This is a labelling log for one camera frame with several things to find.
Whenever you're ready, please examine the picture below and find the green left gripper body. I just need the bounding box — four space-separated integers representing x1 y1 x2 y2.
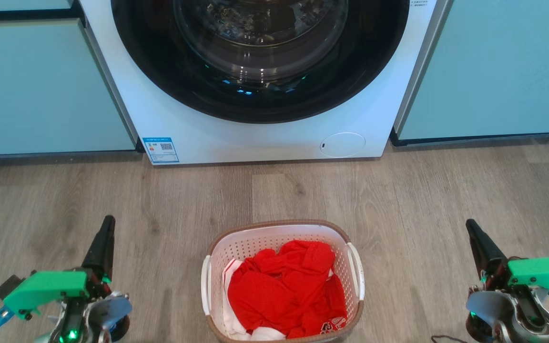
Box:
3 269 113 320

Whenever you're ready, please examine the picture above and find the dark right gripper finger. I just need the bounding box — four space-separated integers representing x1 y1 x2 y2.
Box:
465 219 508 289

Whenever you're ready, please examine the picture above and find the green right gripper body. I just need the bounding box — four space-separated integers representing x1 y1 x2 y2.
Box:
507 257 549 306

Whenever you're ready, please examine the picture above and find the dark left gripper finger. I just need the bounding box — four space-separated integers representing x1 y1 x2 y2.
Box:
82 215 115 282

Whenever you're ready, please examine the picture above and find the white perforated laundry basket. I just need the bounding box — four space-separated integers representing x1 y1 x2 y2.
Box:
201 220 366 343

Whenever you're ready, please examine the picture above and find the blue energy label sticker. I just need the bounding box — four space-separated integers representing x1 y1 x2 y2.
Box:
142 137 180 164

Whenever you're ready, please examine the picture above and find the white garment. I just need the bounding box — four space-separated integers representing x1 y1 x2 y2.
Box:
221 259 287 341

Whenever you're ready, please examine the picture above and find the pale green cabinet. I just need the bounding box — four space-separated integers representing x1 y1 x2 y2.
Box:
391 0 549 146
0 0 138 157

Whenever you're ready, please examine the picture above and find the red garment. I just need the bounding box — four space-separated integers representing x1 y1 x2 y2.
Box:
227 240 348 339

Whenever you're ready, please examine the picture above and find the black round washer door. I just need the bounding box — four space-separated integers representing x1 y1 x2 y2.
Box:
111 0 410 124

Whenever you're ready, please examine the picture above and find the white front-load washing machine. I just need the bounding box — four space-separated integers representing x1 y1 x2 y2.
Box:
78 0 451 166

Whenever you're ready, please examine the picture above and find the round white filter cover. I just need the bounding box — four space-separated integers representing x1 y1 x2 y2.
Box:
320 132 366 158

